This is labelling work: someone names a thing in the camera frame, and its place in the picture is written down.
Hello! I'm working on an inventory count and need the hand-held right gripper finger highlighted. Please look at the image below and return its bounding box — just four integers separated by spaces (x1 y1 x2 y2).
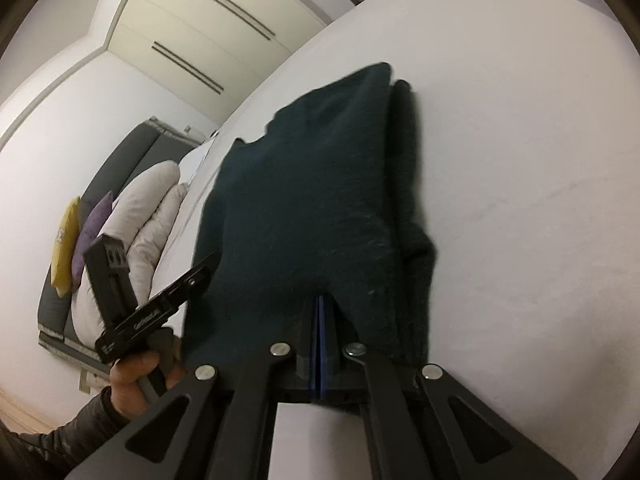
64 295 321 480
319 295 577 480

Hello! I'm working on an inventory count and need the dark green garment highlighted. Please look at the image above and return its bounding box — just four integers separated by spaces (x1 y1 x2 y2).
182 62 439 377

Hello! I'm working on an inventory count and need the person's left forearm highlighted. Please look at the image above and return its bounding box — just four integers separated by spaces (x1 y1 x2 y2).
0 386 132 480

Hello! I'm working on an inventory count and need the person's left hand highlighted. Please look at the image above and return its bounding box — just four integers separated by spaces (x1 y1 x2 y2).
109 337 189 422

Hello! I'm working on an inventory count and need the purple cushion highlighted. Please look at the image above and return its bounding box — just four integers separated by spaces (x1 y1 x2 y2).
71 189 116 284

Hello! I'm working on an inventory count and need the yellow cushion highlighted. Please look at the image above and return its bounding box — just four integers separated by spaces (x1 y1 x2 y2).
51 196 82 299

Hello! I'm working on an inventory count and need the grey upholstered headboard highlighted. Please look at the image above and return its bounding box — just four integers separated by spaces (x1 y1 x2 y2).
37 116 202 362

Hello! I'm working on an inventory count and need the white bed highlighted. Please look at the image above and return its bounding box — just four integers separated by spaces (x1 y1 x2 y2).
150 0 640 480

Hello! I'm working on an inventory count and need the cream wardrobe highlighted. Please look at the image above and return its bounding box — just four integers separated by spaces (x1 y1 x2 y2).
102 0 333 122

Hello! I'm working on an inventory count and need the long metal wardrobe handle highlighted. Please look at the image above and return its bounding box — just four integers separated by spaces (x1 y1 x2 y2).
151 41 225 95
188 0 277 41

